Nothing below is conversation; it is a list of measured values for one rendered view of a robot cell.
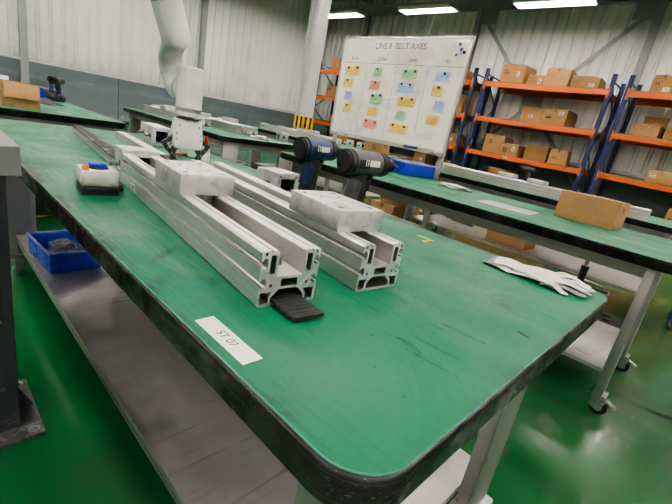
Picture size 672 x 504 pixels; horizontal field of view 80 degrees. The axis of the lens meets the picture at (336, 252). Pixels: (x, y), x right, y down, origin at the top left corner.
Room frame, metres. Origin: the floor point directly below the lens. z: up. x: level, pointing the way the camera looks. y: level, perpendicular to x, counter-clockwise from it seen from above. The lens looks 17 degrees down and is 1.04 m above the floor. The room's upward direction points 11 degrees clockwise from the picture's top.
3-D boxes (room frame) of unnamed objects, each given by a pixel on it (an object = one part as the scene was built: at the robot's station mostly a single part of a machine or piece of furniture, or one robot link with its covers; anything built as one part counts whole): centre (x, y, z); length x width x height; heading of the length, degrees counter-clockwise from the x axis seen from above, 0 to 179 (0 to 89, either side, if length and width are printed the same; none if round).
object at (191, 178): (0.84, 0.33, 0.87); 0.16 x 0.11 x 0.07; 42
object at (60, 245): (1.72, 1.24, 0.27); 0.31 x 0.21 x 0.10; 53
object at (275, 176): (1.28, 0.24, 0.83); 0.11 x 0.10 x 0.10; 142
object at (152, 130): (2.08, 1.01, 0.83); 0.11 x 0.10 x 0.10; 133
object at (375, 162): (1.01, -0.05, 0.89); 0.20 x 0.08 x 0.22; 135
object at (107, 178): (0.97, 0.60, 0.81); 0.10 x 0.08 x 0.06; 132
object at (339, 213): (0.78, 0.02, 0.87); 0.16 x 0.11 x 0.07; 42
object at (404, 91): (4.30, -0.26, 0.97); 1.50 x 0.50 x 1.95; 48
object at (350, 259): (0.97, 0.18, 0.82); 0.80 x 0.10 x 0.09; 42
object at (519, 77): (10.21, -4.09, 1.58); 2.83 x 0.98 x 3.15; 48
